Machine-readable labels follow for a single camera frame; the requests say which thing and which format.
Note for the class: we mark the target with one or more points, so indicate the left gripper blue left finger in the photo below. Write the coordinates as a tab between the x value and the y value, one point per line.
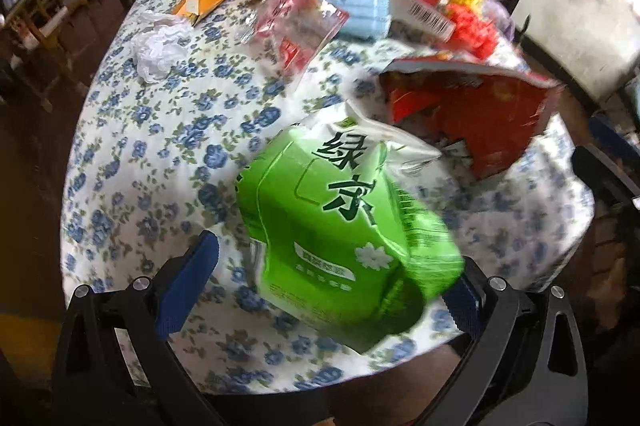
180	282

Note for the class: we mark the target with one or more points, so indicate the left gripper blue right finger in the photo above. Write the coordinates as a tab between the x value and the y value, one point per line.
463	304

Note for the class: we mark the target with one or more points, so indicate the green tissue pack wrapper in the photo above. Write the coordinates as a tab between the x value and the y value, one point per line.
338	240

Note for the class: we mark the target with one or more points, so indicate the red snack bag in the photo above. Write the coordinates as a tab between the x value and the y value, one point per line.
491	112

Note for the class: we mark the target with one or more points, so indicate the white plastic bag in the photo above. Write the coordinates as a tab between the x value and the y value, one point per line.
161	44

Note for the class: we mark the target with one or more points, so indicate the red woven bow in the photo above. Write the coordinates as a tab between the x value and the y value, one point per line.
472	34

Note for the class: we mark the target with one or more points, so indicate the purple floral cloth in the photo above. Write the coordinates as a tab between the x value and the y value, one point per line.
495	12

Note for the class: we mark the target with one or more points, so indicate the blue floral bedsheet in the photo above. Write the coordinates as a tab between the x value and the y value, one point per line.
152	165

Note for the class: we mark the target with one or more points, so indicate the white barcode box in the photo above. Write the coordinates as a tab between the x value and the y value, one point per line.
423	17

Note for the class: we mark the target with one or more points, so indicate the clear red snack wrapper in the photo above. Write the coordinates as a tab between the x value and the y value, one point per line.
286	35

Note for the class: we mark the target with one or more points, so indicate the wooden chair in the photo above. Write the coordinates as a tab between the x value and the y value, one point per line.
37	24

